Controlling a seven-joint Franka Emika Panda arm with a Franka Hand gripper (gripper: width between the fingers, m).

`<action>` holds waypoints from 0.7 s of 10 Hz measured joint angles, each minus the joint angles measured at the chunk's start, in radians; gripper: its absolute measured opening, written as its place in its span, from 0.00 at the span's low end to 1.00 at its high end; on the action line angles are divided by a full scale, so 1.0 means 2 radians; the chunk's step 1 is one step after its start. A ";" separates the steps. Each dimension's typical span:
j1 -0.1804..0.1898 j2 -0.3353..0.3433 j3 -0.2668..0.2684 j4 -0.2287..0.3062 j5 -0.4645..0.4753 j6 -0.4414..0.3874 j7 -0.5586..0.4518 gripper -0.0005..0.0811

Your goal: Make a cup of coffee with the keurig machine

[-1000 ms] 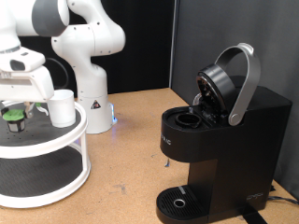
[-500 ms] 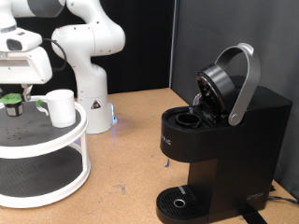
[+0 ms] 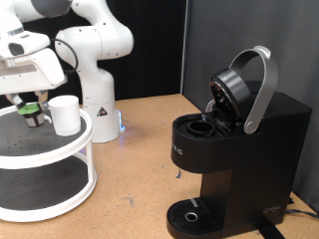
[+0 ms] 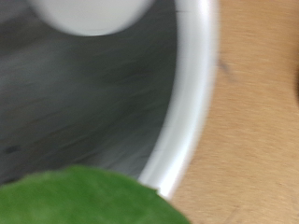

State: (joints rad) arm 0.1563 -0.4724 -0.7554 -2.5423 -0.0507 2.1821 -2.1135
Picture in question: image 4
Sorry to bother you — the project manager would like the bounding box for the green lidded coffee pod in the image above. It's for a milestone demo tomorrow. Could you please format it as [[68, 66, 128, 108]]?
[[0, 164, 192, 224]]

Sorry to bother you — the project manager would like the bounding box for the white two-tier turntable shelf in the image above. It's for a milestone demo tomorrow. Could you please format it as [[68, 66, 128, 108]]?
[[0, 0, 220, 201]]

